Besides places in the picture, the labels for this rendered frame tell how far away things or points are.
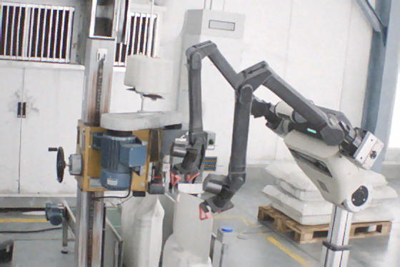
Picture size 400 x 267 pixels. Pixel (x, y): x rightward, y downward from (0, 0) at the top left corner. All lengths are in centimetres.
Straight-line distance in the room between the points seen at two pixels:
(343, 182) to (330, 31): 588
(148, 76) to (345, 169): 95
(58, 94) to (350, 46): 450
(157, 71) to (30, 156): 312
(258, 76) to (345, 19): 642
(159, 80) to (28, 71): 294
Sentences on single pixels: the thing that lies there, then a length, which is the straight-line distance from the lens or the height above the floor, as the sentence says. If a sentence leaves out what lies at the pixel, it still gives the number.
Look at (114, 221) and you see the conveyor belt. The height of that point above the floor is 38.
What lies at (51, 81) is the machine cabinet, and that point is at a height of 129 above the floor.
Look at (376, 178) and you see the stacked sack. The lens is 602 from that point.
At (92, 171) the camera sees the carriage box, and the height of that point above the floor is 112.
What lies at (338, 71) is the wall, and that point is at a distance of 823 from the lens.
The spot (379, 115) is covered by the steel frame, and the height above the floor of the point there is 103.
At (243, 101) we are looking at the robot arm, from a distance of 189.
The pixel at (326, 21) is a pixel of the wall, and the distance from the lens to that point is 806.
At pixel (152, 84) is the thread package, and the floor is 157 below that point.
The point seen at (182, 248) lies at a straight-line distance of 261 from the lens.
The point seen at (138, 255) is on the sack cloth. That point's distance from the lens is 324.
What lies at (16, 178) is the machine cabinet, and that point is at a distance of 552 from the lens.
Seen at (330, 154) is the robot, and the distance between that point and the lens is 227.
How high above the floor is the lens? 178
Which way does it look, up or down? 10 degrees down
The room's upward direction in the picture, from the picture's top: 6 degrees clockwise
